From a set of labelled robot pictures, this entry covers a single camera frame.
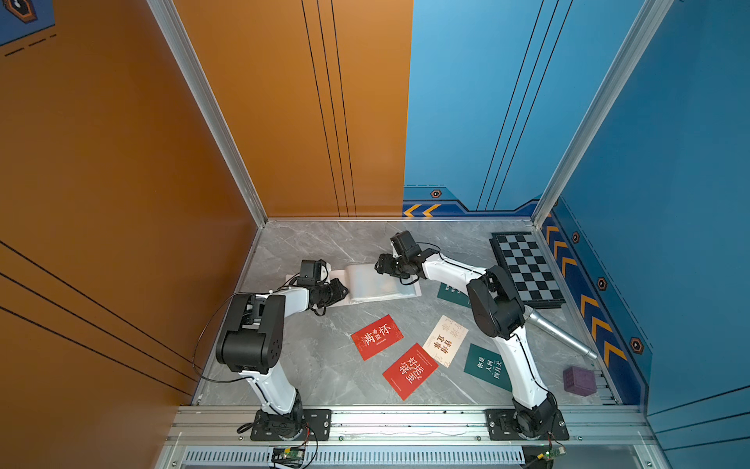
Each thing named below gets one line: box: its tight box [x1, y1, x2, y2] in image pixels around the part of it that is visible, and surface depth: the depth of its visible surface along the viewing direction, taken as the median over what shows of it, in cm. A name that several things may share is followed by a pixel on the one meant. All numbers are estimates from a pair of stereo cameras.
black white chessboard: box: [488, 230, 567, 310], surface depth 102 cm
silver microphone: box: [526, 309, 599, 361], surface depth 88 cm
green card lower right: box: [463, 342, 513, 393], surface depth 85 cm
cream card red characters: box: [422, 314, 469, 369], surface depth 89 cm
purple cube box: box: [562, 365, 597, 397], surface depth 77 cm
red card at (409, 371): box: [381, 342, 440, 402], surface depth 84 cm
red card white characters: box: [350, 314, 405, 362], surface depth 91 cm
